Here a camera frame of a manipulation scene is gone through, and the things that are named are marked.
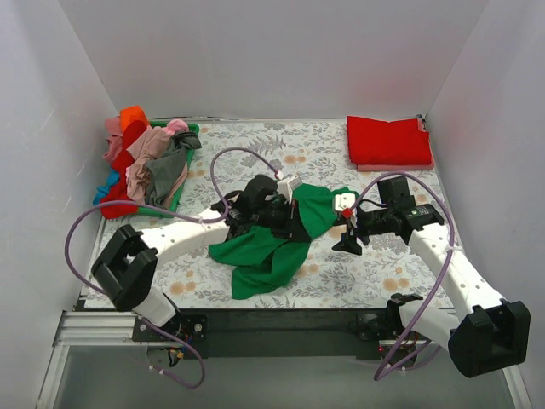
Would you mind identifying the crumpled red t shirt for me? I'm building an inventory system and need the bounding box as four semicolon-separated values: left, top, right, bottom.
100;120;147;219

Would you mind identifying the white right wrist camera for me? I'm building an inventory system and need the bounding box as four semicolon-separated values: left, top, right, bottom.
333;192;358;219

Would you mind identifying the grey t shirt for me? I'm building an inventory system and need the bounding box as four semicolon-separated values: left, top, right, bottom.
145;131;202;210

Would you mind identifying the green t shirt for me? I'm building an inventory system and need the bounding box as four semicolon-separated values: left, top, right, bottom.
209;184;351;300

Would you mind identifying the aluminium frame rail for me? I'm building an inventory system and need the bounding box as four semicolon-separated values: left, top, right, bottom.
35;311;136;408

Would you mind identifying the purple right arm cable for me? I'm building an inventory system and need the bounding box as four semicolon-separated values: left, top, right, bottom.
348;170;459;382

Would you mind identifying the orange t shirt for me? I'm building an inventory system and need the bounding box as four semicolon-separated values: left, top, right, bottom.
119;106;149;131

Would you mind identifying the green laundry basket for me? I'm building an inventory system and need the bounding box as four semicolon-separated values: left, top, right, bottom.
126;119;202;210

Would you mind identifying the blue t shirt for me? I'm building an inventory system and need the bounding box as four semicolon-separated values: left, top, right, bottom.
92;168;120;206

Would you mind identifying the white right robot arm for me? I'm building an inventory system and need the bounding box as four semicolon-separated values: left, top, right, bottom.
333;172;531;379

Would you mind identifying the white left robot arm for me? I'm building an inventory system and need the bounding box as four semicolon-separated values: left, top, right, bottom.
91;175;310;341

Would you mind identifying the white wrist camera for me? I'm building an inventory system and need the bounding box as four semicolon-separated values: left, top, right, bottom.
333;192;358;219
275;171;302;204

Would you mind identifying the folded red t shirt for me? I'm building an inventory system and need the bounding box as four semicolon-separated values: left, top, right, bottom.
346;115;432;166

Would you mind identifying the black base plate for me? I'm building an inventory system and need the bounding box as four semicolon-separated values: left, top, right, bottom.
131;308;435;361

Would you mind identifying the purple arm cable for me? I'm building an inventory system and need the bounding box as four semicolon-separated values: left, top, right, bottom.
63;147;286;389
348;170;459;382

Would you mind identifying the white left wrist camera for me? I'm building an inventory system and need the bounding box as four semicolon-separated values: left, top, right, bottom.
275;171;302;204

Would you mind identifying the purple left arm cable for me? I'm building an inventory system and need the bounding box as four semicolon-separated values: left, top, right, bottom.
63;147;286;389

